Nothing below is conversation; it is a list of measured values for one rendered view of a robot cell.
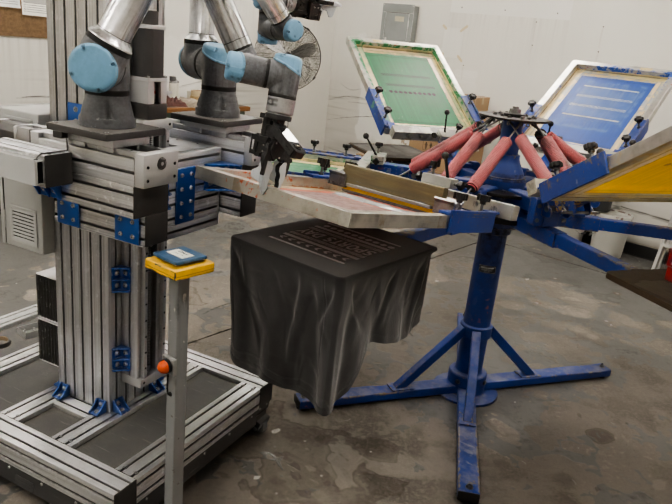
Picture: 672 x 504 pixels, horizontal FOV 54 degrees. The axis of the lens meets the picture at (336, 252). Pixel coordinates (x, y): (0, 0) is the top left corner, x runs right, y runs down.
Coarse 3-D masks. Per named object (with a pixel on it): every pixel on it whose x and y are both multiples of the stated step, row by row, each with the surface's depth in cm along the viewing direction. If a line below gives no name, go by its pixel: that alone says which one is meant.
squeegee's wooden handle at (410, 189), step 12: (348, 168) 230; (360, 168) 227; (348, 180) 230; (360, 180) 227; (372, 180) 224; (384, 180) 221; (396, 180) 218; (408, 180) 215; (384, 192) 221; (396, 192) 218; (408, 192) 216; (420, 192) 213; (432, 192) 210; (444, 192) 208; (432, 204) 210
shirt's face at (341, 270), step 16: (288, 224) 218; (304, 224) 219; (320, 224) 221; (336, 224) 223; (256, 240) 198; (272, 240) 199; (400, 240) 213; (416, 240) 215; (288, 256) 187; (304, 256) 188; (320, 256) 190; (368, 256) 194; (384, 256) 196; (400, 256) 197; (336, 272) 178; (352, 272) 179
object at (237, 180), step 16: (208, 176) 189; (224, 176) 185; (240, 176) 201; (288, 176) 218; (304, 176) 227; (240, 192) 181; (256, 192) 177; (272, 192) 173; (288, 192) 172; (288, 208) 170; (304, 208) 167; (320, 208) 163; (336, 208) 160; (352, 224) 159; (368, 224) 164; (384, 224) 170; (400, 224) 176; (416, 224) 182; (432, 224) 189
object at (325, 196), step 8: (296, 192) 206; (304, 192) 210; (312, 192) 215; (320, 192) 220; (328, 192) 225; (320, 200) 198; (328, 200) 202; (336, 200) 207; (344, 200) 211; (352, 200) 216
